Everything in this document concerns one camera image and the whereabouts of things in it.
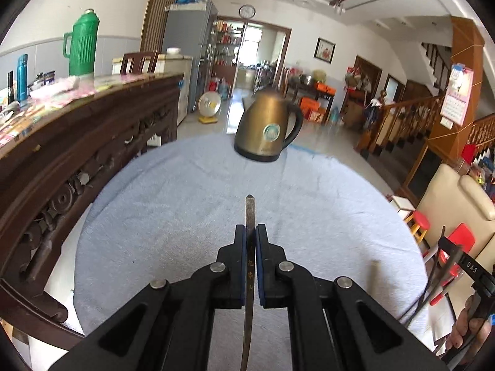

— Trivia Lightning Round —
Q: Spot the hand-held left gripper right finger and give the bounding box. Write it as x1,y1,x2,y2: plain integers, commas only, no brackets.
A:
253,223,449,371

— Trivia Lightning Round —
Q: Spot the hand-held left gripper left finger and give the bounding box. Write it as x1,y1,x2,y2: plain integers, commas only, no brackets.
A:
48,224,248,371

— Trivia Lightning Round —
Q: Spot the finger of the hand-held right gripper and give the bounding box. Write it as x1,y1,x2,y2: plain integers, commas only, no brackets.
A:
438,237,495,290

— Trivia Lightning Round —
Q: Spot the person's right hand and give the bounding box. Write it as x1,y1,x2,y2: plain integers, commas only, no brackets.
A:
445,296,493,358

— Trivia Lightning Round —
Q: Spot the red child chair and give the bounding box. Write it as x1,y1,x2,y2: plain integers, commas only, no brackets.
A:
423,223,476,306

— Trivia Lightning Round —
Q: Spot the red round stool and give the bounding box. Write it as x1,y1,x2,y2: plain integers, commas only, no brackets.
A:
405,211,431,244

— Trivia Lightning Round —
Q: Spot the cream leather armchair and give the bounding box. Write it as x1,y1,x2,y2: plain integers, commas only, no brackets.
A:
415,163,495,275

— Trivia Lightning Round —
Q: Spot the small white stool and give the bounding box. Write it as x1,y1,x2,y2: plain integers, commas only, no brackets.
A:
389,196,416,221

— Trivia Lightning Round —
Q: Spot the light blue towel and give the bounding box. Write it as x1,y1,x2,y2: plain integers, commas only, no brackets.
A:
73,133,430,337

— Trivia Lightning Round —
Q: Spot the bronze electric kettle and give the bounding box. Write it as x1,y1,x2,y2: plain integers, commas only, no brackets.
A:
234,88,304,163

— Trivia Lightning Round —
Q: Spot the wooden stair railing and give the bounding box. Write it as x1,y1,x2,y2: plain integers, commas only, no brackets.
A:
356,95,445,157

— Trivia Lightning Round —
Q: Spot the round yellow fan heater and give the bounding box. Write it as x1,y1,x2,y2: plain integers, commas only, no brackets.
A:
198,93,223,123

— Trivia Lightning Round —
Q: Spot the dark wooden side table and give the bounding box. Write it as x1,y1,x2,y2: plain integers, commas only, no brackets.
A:
286,81,335,122

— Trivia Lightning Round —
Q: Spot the white chest freezer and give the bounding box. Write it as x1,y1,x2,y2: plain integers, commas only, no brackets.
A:
112,55,193,124

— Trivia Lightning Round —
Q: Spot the carved dark wooden sideboard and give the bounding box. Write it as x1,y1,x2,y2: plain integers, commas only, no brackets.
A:
0,74,184,350

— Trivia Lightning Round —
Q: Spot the orange wooden pillar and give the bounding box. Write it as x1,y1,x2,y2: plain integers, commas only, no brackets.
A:
427,16,485,163

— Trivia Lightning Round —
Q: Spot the glass display shelf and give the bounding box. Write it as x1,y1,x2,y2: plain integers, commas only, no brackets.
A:
211,19,244,89

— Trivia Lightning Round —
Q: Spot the framed flower picture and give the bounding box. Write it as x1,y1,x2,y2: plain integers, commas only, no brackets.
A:
314,38,335,63

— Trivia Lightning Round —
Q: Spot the dark wooden chair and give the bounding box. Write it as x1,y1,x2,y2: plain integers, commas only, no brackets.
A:
121,50,159,75

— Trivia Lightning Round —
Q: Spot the floral pink table cover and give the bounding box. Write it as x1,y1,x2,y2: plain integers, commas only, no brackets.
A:
0,75,155,147

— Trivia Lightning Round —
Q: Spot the grey refrigerator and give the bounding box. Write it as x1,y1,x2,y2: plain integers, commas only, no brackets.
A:
161,2,218,113

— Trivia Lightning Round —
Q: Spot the white crumpled cloth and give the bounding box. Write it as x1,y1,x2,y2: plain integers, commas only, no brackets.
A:
29,77,80,100

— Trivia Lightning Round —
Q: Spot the green thermos jug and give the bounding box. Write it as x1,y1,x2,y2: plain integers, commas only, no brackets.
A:
63,8,100,78

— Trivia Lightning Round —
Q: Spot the blue flask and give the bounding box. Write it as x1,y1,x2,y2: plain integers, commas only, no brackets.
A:
16,54,28,103

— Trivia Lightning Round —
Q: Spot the wall calendar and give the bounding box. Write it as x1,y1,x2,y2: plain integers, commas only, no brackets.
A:
441,64,475,125

